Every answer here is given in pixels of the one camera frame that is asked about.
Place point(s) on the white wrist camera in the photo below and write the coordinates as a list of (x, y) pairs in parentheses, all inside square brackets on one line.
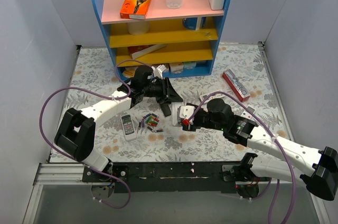
[(185, 112), (157, 72)]

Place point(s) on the small white remote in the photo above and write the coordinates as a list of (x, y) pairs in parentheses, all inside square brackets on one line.
[(176, 113)]

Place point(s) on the pile of coloured batteries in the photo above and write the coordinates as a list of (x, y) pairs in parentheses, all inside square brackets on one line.
[(150, 119)]

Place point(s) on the red white book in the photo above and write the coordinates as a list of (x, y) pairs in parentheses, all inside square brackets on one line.
[(141, 50)]

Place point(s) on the blue wooden shelf unit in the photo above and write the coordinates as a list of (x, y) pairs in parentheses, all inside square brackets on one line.
[(166, 27)]

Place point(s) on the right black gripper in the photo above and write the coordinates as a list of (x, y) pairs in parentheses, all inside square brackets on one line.
[(195, 122)]

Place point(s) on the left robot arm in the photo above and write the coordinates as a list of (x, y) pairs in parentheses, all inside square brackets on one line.
[(76, 133)]

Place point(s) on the orange razor box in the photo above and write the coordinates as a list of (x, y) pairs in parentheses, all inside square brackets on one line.
[(135, 9)]

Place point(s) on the grey white remote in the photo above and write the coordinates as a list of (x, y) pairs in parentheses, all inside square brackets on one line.
[(128, 128)]

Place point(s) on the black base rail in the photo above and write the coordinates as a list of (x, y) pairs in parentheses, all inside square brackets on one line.
[(174, 176)]

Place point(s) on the loose black battery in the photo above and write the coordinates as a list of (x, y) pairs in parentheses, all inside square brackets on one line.
[(154, 130)]

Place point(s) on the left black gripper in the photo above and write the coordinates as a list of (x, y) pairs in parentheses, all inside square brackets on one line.
[(167, 92)]

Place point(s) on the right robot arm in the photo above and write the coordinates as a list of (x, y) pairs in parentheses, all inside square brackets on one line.
[(313, 168)]

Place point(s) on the white air conditioner remote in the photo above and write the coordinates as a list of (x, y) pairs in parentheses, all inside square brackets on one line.
[(207, 99)]

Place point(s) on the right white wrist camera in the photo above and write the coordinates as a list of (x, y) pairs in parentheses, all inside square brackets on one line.
[(185, 112)]

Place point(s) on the black slim remote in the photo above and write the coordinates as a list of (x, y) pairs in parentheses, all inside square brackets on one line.
[(165, 109)]

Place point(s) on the floral table mat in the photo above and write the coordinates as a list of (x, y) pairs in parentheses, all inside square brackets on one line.
[(94, 73)]

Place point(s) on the yellow soap box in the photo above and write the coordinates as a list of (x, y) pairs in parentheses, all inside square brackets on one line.
[(129, 73)]

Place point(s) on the red toothpaste box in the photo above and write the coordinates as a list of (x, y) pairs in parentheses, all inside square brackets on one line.
[(237, 87)]

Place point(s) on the blue white tin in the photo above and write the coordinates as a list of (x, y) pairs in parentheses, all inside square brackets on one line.
[(194, 23)]

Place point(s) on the white yellow small box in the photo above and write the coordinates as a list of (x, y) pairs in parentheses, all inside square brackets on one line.
[(176, 67)]

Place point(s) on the pale green small box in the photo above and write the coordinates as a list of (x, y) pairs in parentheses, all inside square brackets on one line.
[(189, 65)]

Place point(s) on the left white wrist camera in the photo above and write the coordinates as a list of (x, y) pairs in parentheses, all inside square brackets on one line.
[(157, 72)]

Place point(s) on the white orange small box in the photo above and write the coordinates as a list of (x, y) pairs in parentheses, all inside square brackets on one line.
[(165, 68)]

